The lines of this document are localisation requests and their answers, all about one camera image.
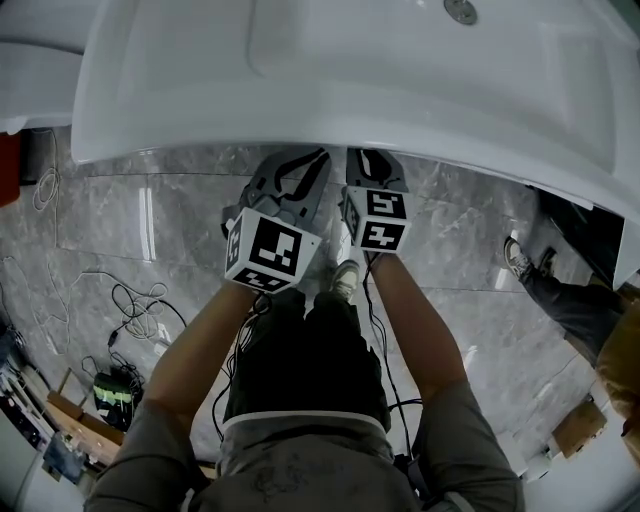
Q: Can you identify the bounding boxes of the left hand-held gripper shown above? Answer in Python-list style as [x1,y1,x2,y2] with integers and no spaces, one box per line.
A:
[221,146,334,296]

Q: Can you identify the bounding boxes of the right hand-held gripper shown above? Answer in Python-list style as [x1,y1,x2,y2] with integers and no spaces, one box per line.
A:
[339,147,413,255]

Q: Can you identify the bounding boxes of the person's right forearm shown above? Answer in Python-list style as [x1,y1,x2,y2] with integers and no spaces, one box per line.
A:
[369,251,470,402]

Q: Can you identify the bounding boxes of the person's left forearm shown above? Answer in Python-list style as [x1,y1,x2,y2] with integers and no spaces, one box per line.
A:
[142,284,261,417]

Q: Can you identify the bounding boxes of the person's right shoe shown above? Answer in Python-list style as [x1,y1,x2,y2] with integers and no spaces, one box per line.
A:
[327,258,362,302]

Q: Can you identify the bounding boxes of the metal sink drain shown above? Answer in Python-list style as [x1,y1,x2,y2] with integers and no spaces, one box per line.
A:
[443,0,479,24]

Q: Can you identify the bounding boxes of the person's dark pants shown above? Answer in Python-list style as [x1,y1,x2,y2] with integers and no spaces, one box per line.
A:
[222,288,392,432]

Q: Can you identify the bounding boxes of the black bin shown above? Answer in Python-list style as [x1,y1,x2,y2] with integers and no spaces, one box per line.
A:
[537,188,624,287]

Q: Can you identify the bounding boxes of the black green device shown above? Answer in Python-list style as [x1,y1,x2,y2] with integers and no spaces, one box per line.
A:
[93,372,137,431]

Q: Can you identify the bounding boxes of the person's gray shirt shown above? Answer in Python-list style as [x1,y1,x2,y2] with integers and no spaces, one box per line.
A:
[84,379,526,512]

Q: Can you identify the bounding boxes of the flat cardboard piece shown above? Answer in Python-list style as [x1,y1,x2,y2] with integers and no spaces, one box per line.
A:
[551,399,610,460]

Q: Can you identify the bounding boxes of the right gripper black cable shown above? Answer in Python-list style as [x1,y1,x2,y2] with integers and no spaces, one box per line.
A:
[361,249,427,464]

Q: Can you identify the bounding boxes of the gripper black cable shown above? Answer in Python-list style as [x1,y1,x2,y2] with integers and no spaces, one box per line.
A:
[212,293,272,442]
[361,249,427,464]

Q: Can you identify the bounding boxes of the coiled black cable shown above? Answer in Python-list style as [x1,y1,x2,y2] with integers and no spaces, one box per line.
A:
[110,282,175,322]

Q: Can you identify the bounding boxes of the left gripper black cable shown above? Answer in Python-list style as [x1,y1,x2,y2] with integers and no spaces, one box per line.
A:
[212,293,272,442]

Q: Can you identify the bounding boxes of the black adapter cable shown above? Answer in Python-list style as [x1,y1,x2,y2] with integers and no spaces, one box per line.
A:
[81,326,147,397]

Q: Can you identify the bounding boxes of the white floor cable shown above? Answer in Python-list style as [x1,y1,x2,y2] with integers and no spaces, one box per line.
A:
[0,167,174,351]

